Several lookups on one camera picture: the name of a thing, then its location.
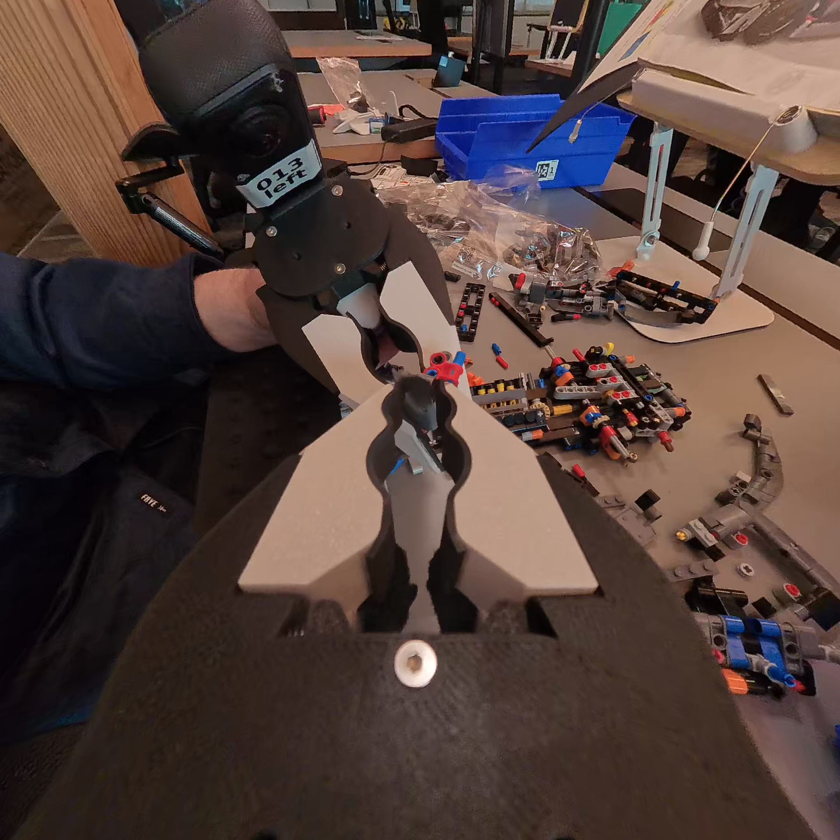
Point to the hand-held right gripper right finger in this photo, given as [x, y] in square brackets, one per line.
[525, 525]

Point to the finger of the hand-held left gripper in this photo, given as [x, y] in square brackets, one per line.
[420, 308]
[341, 354]

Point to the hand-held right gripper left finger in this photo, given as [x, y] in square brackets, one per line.
[308, 525]

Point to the red lego connector blue pin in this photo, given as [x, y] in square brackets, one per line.
[449, 369]

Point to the dark grey curved lego piece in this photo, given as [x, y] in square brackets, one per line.
[418, 400]

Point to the grey lego engine block assembly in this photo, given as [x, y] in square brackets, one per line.
[505, 407]

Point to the light grey short lego beam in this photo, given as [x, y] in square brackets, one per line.
[413, 453]

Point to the person's left forearm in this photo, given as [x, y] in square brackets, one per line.
[98, 315]

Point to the red and brown lego pin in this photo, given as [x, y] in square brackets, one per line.
[577, 471]

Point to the clear bags of lego parts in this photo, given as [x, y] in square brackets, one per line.
[472, 223]

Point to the long black lego beam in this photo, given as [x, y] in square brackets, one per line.
[522, 321]

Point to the black lego block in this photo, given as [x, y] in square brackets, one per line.
[648, 500]

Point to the multicoloured lego chassis assembly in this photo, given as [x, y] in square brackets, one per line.
[617, 407]

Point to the dark grey studded lego plate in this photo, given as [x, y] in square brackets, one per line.
[689, 571]

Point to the blue lego suspension assembly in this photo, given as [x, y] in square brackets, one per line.
[754, 646]

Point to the dark brown lego bar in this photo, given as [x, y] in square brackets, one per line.
[774, 394]

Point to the lego instruction booklet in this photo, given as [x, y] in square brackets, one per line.
[754, 39]

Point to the person's left hand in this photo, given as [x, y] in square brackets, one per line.
[236, 308]

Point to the black perforated panel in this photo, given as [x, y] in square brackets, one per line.
[256, 407]

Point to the white plastic part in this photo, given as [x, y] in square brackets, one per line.
[354, 121]

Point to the black pouch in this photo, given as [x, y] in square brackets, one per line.
[417, 164]

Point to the red and black tool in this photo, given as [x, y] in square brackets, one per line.
[318, 114]

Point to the black power adapter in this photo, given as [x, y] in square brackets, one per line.
[407, 128]

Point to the black tripod pole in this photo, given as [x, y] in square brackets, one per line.
[184, 223]

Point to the blue plastic bin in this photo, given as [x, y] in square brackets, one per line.
[459, 111]

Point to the blue bin with square tag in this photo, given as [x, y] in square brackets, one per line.
[577, 151]

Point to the black card sheet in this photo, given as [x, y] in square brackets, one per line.
[577, 105]

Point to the white book stand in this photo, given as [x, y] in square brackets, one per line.
[722, 315]

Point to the black lego frame with pins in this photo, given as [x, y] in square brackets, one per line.
[461, 312]

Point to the large black lego frame assembly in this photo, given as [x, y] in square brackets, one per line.
[663, 290]

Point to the wooden post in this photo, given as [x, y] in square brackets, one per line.
[65, 118]

